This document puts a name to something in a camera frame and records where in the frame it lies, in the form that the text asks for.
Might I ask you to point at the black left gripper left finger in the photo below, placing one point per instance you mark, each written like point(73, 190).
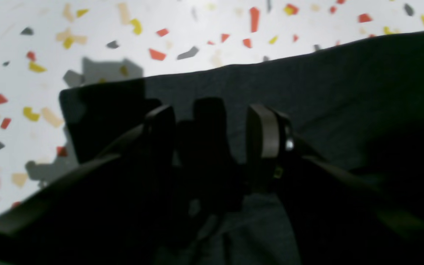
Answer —
point(102, 212)

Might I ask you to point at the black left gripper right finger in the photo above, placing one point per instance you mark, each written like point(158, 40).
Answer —
point(337, 218)

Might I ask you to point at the dark grey T-shirt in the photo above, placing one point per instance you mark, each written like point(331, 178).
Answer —
point(359, 105)

